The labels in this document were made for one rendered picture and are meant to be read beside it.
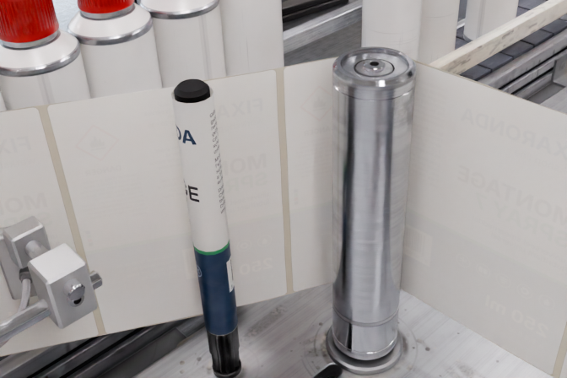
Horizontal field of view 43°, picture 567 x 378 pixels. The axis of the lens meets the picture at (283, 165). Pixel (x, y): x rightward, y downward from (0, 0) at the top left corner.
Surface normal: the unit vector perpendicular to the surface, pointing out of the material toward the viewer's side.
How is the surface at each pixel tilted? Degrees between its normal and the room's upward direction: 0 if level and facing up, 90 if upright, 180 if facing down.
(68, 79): 90
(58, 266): 0
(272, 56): 90
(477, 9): 90
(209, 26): 90
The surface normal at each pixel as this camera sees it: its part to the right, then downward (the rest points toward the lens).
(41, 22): 0.73, 0.36
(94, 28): -0.18, -0.24
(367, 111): -0.24, 0.56
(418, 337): -0.04, -0.82
